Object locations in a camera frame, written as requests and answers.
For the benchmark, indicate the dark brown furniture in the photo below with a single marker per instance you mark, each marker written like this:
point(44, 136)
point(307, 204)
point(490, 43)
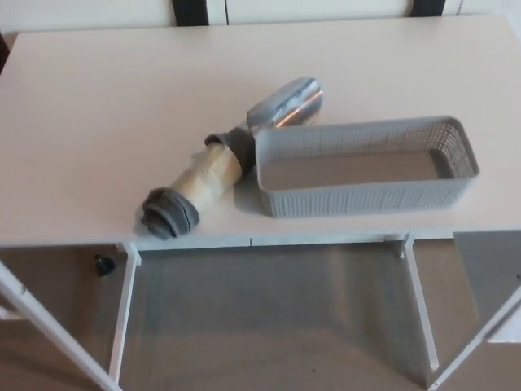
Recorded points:
point(3, 53)

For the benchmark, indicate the white cabinet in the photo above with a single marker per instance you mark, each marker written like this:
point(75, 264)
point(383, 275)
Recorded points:
point(305, 8)

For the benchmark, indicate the black chair back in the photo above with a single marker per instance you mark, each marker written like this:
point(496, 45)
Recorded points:
point(190, 12)
point(427, 7)

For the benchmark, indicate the grey perforated plastic basket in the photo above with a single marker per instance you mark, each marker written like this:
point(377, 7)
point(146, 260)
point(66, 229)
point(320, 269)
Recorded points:
point(346, 199)

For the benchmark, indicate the white paper sheet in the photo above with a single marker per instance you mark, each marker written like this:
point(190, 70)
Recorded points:
point(506, 340)

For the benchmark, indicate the white desk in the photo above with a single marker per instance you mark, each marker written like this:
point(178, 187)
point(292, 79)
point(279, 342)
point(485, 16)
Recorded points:
point(122, 102)

